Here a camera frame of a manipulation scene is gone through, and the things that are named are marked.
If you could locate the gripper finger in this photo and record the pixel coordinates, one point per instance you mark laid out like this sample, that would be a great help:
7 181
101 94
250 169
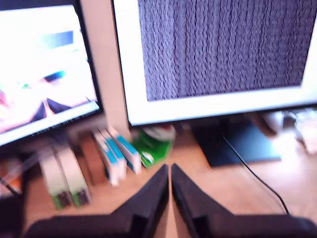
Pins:
188 198
151 198

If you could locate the green snack bag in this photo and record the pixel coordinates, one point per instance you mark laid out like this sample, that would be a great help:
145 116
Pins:
153 148

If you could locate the brown cardboard box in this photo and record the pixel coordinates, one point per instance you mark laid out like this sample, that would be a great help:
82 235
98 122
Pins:
91 158

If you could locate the white and blue box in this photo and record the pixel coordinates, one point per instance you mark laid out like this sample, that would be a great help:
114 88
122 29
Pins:
116 158
109 171
128 153

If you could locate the large black Huawei monitor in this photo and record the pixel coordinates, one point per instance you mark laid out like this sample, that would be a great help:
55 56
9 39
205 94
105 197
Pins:
223 49

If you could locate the black monitor with camera views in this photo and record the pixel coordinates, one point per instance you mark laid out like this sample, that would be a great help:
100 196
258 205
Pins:
37 62

